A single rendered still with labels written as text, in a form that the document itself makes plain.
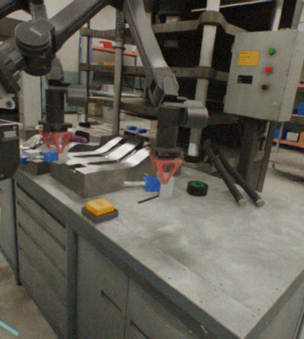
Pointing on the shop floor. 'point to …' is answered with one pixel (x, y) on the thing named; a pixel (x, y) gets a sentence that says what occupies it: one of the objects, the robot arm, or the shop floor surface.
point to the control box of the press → (262, 84)
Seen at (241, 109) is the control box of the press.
